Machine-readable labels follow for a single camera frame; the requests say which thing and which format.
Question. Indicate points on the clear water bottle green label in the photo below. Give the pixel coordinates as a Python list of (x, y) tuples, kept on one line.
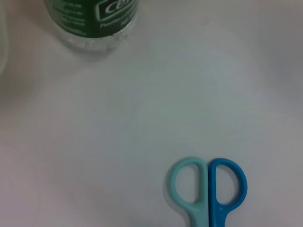
[(90, 23)]

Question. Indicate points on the blue and teal scissors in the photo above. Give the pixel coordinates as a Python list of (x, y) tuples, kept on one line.
[(208, 208)]

